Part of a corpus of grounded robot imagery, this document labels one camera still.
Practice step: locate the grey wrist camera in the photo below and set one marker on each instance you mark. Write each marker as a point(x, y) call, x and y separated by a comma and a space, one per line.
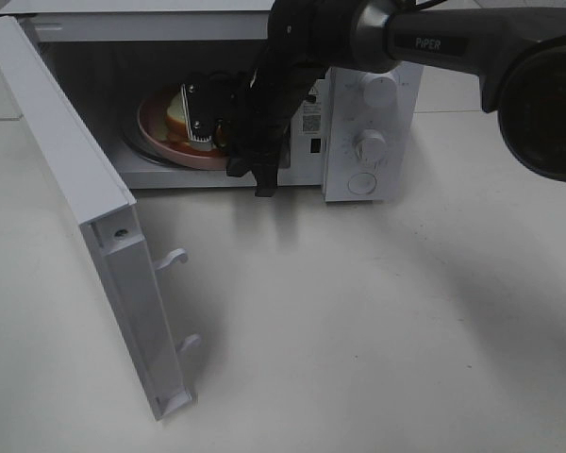
point(198, 105)

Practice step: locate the pink round plate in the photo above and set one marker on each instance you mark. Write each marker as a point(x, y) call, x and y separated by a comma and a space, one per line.
point(151, 120)

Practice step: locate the round white door button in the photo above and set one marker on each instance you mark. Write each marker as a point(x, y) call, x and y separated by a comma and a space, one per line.
point(362, 184)

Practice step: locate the glass microwave turntable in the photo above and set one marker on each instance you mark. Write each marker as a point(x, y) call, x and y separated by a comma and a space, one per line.
point(133, 137)

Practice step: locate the sandwich with white bread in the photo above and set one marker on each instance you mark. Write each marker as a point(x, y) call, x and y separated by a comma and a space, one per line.
point(176, 125)

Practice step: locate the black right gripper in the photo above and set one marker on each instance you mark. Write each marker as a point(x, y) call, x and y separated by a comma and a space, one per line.
point(259, 115)

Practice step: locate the white microwave knob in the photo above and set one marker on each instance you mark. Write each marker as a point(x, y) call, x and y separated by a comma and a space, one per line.
point(379, 90)
point(370, 146)

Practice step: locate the white microwave oven body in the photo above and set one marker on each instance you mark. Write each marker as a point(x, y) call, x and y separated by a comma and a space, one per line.
point(108, 56)

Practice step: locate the white microwave door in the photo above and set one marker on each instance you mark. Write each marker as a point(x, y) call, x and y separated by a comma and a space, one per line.
point(104, 210)

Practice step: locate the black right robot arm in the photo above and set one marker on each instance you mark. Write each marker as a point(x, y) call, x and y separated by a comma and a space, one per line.
point(517, 54)

